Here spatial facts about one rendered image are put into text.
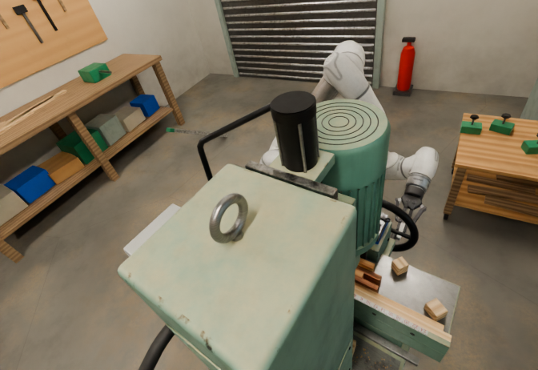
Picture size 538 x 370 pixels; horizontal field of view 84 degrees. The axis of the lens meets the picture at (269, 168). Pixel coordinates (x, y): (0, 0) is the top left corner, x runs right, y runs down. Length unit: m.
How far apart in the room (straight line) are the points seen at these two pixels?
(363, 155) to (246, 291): 0.29
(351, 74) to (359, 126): 0.67
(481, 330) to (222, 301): 1.83
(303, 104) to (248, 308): 0.24
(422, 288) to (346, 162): 0.63
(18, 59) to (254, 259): 3.40
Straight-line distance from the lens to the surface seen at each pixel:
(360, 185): 0.54
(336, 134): 0.52
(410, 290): 1.04
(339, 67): 1.19
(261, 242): 0.36
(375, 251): 1.02
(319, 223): 0.37
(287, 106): 0.39
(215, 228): 0.33
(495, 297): 2.19
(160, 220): 0.50
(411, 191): 1.40
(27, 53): 3.65
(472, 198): 2.36
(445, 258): 2.23
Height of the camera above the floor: 1.81
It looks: 40 degrees down
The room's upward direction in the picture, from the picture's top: 13 degrees counter-clockwise
